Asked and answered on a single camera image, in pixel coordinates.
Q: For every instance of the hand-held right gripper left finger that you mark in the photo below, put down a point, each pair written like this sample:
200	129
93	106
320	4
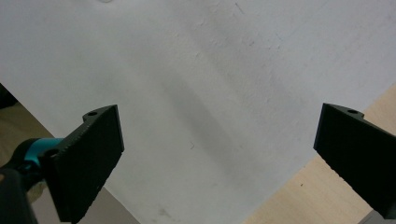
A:
84	161

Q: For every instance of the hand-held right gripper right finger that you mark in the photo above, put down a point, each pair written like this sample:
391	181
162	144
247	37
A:
358	155

